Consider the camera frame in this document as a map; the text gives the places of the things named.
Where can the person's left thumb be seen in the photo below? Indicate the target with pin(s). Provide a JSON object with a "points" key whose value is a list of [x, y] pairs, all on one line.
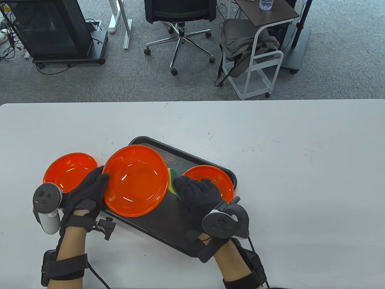
{"points": [[102, 183]]}

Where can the yellow green sponge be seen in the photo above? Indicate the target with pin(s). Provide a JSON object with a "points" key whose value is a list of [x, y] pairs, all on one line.
{"points": [[172, 182]]}

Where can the black pole grey base stand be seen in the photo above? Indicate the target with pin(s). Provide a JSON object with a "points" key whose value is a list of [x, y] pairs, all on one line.
{"points": [[296, 45]]}

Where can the black office chair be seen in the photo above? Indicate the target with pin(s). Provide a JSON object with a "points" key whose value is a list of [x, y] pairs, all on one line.
{"points": [[180, 18]]}

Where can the person's right thumb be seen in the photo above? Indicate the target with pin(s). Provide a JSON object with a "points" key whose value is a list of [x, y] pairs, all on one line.
{"points": [[209, 183]]}

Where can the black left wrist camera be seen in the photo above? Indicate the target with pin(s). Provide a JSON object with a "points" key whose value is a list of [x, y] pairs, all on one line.
{"points": [[106, 227]]}

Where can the black plastic tray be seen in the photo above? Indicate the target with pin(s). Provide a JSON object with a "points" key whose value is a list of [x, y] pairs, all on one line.
{"points": [[162, 222]]}

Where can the person's right hand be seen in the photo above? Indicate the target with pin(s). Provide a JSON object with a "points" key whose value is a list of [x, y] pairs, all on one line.
{"points": [[200, 194]]}

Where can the large orange plastic plate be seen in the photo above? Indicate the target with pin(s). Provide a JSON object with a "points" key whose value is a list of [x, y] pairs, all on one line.
{"points": [[135, 180]]}

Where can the black right forearm band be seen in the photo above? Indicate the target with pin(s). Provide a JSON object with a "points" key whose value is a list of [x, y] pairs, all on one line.
{"points": [[254, 274]]}

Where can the grey right wrist mount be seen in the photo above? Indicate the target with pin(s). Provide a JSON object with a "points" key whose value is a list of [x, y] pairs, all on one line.
{"points": [[210, 250]]}

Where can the white side table brown top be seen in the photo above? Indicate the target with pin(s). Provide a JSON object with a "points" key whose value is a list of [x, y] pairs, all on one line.
{"points": [[267, 16]]}

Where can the white desk leg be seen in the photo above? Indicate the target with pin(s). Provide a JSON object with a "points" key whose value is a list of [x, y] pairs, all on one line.
{"points": [[115, 18]]}

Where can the dark grey controller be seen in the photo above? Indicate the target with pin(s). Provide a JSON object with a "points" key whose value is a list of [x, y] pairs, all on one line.
{"points": [[221, 224]]}

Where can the clear water bottle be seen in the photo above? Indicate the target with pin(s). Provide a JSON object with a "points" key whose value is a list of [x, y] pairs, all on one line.
{"points": [[266, 4]]}

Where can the white grey controller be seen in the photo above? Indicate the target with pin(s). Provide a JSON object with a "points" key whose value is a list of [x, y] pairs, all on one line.
{"points": [[45, 198]]}

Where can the black left forearm band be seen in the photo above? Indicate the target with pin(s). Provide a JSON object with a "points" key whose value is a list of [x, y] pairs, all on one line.
{"points": [[63, 268]]}

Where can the black cabinet on wheels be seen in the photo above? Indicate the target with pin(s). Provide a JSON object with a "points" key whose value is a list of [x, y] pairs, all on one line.
{"points": [[51, 27]]}

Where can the person's right forearm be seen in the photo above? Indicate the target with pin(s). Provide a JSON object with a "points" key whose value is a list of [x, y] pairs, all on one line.
{"points": [[231, 259]]}

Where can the person's left hand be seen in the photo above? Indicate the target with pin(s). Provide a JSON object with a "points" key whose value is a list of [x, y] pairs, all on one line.
{"points": [[79, 197]]}

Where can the grey brown jacket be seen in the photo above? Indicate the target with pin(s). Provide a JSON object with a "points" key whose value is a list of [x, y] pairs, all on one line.
{"points": [[237, 39]]}

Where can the person's left forearm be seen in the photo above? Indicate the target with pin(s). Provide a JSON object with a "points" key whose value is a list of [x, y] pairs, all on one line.
{"points": [[72, 243]]}

